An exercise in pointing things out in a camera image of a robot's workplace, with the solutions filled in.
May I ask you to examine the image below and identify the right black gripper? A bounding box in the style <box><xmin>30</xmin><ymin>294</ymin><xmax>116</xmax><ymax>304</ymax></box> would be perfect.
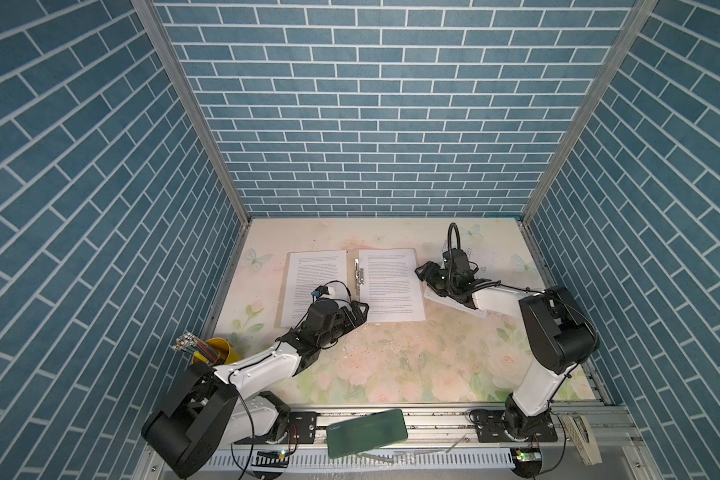
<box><xmin>415</xmin><ymin>260</ymin><xmax>457</xmax><ymax>297</ymax></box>

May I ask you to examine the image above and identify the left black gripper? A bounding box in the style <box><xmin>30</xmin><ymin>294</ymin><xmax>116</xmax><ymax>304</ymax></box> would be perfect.
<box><xmin>316</xmin><ymin>300</ymin><xmax>370</xmax><ymax>350</ymax></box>

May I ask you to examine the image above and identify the metal folder clip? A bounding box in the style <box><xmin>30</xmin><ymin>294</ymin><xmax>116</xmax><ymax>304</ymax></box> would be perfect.
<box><xmin>354</xmin><ymin>258</ymin><xmax>364</xmax><ymax>299</ymax></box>

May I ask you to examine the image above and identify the printed text sheet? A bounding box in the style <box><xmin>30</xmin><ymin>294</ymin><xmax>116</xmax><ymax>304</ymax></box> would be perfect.
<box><xmin>278</xmin><ymin>250</ymin><xmax>349</xmax><ymax>328</ymax></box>
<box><xmin>357</xmin><ymin>248</ymin><xmax>426</xmax><ymax>324</ymax></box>

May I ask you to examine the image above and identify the technical drawing sheet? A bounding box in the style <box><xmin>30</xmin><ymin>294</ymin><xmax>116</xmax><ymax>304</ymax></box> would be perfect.
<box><xmin>422</xmin><ymin>239</ymin><xmax>496</xmax><ymax>319</ymax></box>

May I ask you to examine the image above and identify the beige paper folder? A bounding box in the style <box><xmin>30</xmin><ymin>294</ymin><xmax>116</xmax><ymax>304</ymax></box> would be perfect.
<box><xmin>278</xmin><ymin>248</ymin><xmax>426</xmax><ymax>328</ymax></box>

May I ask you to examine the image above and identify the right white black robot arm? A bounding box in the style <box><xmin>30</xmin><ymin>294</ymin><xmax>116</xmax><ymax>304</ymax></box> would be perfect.
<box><xmin>415</xmin><ymin>248</ymin><xmax>599</xmax><ymax>441</ymax></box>

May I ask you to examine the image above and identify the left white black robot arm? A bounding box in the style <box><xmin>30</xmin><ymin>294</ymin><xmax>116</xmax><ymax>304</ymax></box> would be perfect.
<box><xmin>141</xmin><ymin>298</ymin><xmax>369</xmax><ymax>478</ymax></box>

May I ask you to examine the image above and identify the green phone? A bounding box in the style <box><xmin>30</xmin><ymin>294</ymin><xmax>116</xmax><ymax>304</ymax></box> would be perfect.
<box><xmin>326</xmin><ymin>409</ymin><xmax>408</xmax><ymax>459</ymax></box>

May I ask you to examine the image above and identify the yellow pencil cup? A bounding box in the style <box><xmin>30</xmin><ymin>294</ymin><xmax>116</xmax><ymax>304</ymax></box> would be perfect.
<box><xmin>191</xmin><ymin>338</ymin><xmax>242</xmax><ymax>366</ymax></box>

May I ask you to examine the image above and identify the coloured pencils bundle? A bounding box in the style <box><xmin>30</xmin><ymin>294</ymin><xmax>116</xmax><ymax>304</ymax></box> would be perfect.
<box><xmin>170</xmin><ymin>331</ymin><xmax>221</xmax><ymax>365</ymax></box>

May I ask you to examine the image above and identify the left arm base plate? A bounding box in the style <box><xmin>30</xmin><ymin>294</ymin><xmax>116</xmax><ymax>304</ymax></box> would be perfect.
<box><xmin>237</xmin><ymin>411</ymin><xmax>318</xmax><ymax>445</ymax></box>

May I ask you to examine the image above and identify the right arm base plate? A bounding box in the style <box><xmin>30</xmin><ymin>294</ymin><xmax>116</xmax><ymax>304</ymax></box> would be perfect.
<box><xmin>468</xmin><ymin>409</ymin><xmax>558</xmax><ymax>443</ymax></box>

